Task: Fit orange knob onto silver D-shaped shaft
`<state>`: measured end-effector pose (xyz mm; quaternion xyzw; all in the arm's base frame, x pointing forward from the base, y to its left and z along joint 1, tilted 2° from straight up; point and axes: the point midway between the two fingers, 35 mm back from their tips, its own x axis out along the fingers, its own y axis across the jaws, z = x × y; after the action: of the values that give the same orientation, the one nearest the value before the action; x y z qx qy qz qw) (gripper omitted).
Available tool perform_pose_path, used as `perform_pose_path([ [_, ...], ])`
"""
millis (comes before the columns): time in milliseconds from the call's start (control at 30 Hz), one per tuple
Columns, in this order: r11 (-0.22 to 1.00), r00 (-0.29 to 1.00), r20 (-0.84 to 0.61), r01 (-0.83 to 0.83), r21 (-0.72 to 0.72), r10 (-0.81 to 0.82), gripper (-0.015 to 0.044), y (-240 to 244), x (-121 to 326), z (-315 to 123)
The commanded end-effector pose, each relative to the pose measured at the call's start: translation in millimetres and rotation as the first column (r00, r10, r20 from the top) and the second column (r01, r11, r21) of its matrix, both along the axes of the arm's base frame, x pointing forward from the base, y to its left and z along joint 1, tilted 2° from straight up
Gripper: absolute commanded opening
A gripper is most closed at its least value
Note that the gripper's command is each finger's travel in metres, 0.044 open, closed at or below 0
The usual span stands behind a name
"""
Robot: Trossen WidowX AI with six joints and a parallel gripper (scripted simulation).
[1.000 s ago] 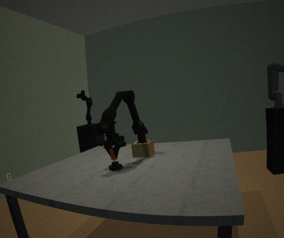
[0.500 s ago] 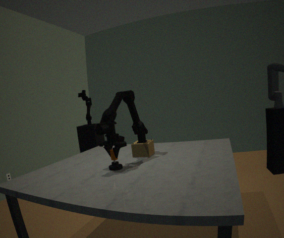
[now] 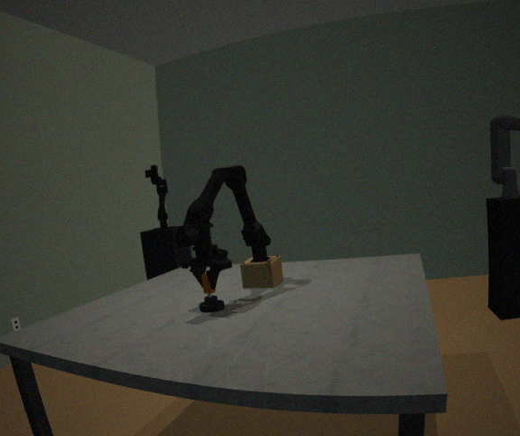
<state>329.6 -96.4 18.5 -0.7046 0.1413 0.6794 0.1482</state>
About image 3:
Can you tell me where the orange knob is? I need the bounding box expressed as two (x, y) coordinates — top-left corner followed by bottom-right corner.
(201, 274), (216, 294)

